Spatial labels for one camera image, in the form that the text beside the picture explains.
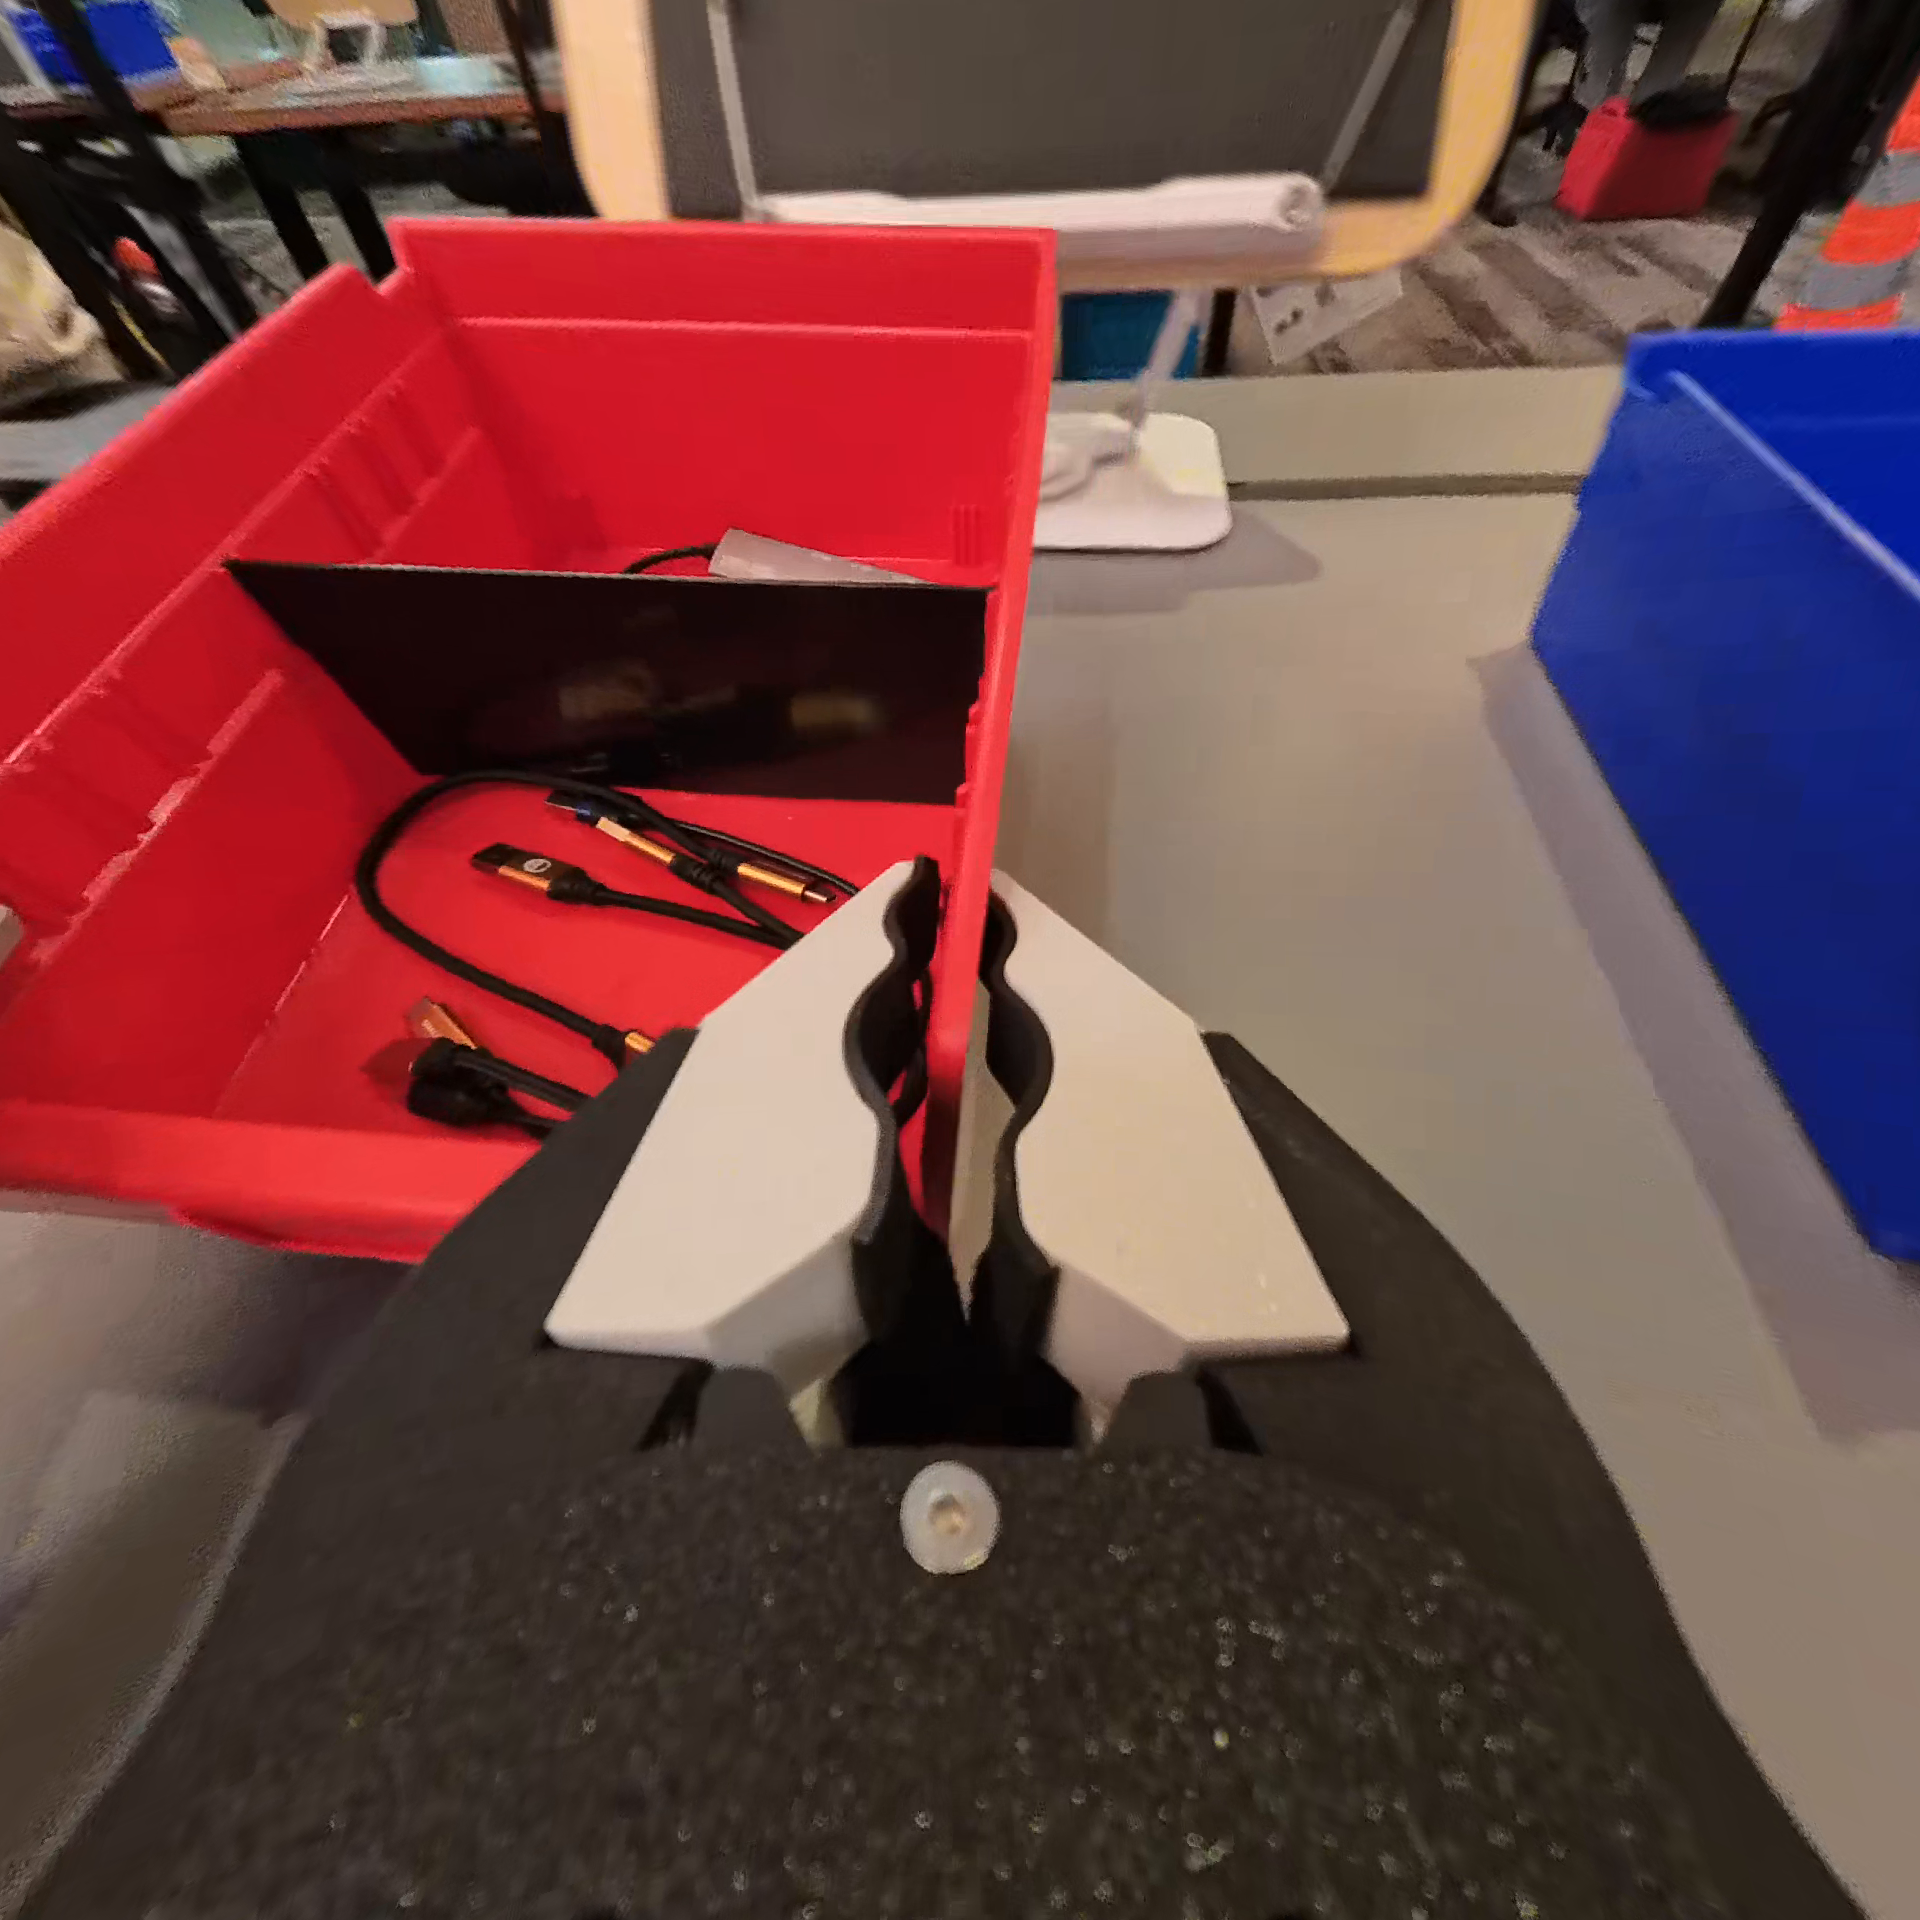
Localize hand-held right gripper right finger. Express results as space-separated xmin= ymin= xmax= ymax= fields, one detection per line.
xmin=968 ymin=879 xmax=1349 ymax=1447

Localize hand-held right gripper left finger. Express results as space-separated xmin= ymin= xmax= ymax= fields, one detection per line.
xmin=543 ymin=859 xmax=965 ymax=1447

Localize black cable orange plugs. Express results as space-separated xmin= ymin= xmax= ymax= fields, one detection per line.
xmin=351 ymin=769 xmax=863 ymax=1061
xmin=467 ymin=841 xmax=798 ymax=950
xmin=365 ymin=996 xmax=593 ymax=1138

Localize red plastic bin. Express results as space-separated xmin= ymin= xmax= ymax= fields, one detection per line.
xmin=0 ymin=216 xmax=1062 ymax=1266
xmin=1553 ymin=94 xmax=1741 ymax=225

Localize grey USB hub with cable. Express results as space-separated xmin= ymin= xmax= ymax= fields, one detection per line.
xmin=618 ymin=524 xmax=927 ymax=590

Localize blue plastic bin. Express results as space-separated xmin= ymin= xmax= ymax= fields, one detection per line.
xmin=1529 ymin=327 xmax=1920 ymax=1266

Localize black bin divider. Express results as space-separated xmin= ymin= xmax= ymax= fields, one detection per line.
xmin=224 ymin=558 xmax=995 ymax=808

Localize teal bag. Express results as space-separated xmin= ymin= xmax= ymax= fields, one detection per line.
xmin=1055 ymin=288 xmax=1205 ymax=380

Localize printed paper sheet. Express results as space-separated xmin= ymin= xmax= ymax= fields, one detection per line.
xmin=1247 ymin=267 xmax=1408 ymax=370

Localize wooden work table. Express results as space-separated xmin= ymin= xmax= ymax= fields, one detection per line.
xmin=0 ymin=52 xmax=570 ymax=281

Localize orange traffic cone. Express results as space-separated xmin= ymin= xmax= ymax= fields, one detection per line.
xmin=1774 ymin=83 xmax=1920 ymax=337

